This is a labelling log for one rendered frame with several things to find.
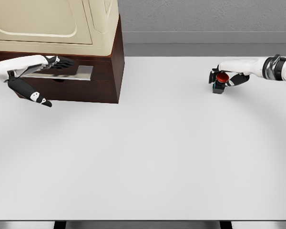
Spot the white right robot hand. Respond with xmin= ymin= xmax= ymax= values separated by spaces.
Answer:
xmin=208 ymin=59 xmax=253 ymax=87

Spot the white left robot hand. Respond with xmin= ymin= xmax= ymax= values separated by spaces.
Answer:
xmin=0 ymin=55 xmax=76 ymax=108

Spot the red button black switch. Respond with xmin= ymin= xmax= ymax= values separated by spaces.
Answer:
xmin=212 ymin=72 xmax=230 ymax=94

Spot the brown drawer with silver handle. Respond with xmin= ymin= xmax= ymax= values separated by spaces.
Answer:
xmin=14 ymin=64 xmax=112 ymax=104

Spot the brown cabinet with cream top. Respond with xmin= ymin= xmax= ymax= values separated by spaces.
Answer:
xmin=0 ymin=0 xmax=126 ymax=104

